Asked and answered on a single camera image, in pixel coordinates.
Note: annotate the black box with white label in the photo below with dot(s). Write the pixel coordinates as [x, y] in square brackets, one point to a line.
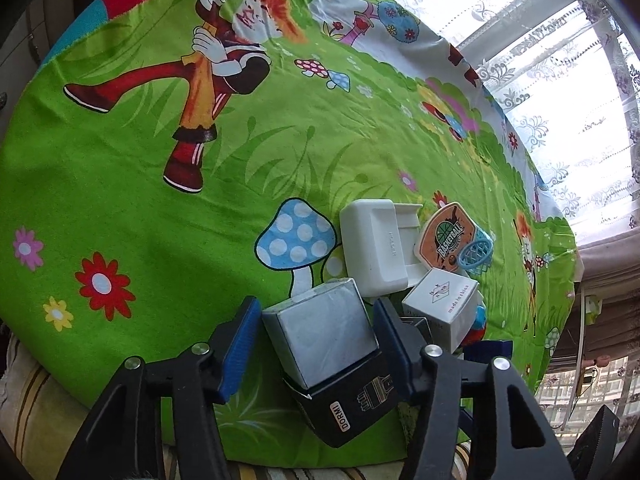
[345, 410]

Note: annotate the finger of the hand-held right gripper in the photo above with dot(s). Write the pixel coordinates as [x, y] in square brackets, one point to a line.
[595, 445]

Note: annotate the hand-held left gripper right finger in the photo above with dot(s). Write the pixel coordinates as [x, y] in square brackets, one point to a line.
[387, 340]

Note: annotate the basketball hoop toy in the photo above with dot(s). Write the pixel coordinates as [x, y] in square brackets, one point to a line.
[445, 235]

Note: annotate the brown patterned curtain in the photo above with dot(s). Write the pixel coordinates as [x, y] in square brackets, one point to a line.
[610, 280]

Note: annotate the small white cube box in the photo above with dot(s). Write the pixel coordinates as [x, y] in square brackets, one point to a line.
[440, 305]

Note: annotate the white box with dark print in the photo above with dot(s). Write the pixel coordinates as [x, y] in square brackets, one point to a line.
[430, 330]

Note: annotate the green cartoon printed blanket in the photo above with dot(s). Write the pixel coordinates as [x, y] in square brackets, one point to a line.
[150, 210]

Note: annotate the silver grey cube box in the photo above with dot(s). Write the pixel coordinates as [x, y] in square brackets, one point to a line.
[320, 335]

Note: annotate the white plastic case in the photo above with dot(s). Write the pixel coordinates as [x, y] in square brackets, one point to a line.
[372, 245]

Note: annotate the striped sofa cushion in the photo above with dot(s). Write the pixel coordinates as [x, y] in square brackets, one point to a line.
[35, 410]

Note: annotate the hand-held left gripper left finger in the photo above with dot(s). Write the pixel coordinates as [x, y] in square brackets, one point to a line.
[240, 355]

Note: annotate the dark blue small box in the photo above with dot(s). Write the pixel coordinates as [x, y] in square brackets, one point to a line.
[492, 349]

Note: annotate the green tissue pack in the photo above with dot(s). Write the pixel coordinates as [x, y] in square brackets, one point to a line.
[593, 305]

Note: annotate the red blue toy ball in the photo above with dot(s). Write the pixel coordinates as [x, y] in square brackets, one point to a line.
[477, 325]

